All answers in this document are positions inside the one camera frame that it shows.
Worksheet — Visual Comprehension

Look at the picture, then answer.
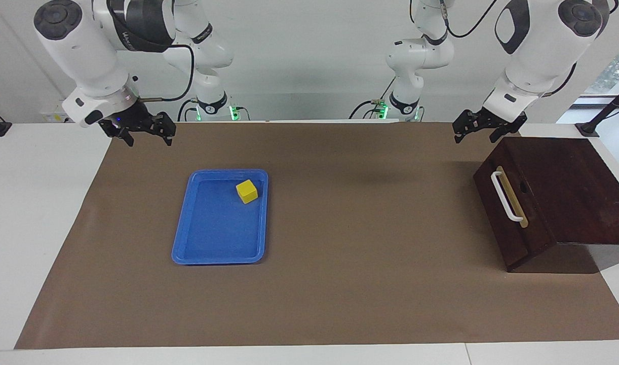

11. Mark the yellow cube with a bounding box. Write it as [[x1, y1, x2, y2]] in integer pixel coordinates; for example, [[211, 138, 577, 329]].
[[236, 179, 259, 205]]

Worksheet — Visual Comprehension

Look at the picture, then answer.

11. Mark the dark wooden drawer cabinet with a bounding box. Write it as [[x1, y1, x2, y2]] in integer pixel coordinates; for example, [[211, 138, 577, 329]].
[[473, 136, 619, 273]]

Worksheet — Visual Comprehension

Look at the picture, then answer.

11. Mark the black clamp stand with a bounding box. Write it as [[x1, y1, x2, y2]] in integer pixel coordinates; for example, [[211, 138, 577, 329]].
[[575, 81, 619, 138]]

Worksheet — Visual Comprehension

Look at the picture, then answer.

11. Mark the blue plastic tray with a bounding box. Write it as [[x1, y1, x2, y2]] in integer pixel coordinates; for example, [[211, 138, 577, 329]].
[[171, 169, 269, 266]]

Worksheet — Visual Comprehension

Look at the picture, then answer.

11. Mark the window with greenery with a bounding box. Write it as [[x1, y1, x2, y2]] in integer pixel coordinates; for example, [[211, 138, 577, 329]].
[[585, 38, 619, 97]]

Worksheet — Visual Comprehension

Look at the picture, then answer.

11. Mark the brown table mat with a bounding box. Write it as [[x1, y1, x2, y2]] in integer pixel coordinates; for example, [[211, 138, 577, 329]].
[[14, 121, 619, 349]]

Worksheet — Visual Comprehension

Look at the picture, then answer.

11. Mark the black base power cable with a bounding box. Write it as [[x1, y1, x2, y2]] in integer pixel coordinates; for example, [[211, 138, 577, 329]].
[[177, 99, 199, 123], [349, 100, 386, 120]]

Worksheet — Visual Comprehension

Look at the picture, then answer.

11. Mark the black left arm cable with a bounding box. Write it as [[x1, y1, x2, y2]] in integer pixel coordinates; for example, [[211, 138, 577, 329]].
[[439, 0, 579, 97]]

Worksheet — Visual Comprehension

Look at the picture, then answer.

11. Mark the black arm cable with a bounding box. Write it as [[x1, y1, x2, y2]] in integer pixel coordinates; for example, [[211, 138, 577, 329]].
[[439, 0, 579, 97], [107, 0, 196, 102]]

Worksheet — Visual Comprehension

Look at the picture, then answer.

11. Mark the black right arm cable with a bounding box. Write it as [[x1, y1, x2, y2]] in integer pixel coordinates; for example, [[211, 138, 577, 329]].
[[107, 0, 196, 102]]

